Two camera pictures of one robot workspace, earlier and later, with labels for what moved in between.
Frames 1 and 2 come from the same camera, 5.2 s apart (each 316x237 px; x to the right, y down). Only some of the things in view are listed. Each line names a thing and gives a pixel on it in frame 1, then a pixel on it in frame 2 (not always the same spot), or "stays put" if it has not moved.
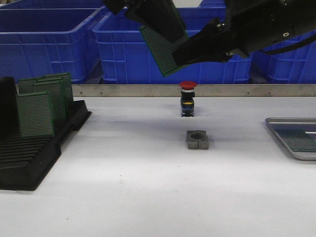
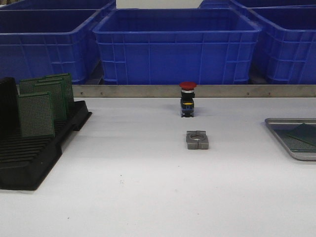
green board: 162,51 to 304,132
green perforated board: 35,115 stays put
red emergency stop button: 187,98 stays put
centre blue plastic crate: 123,57 stays put
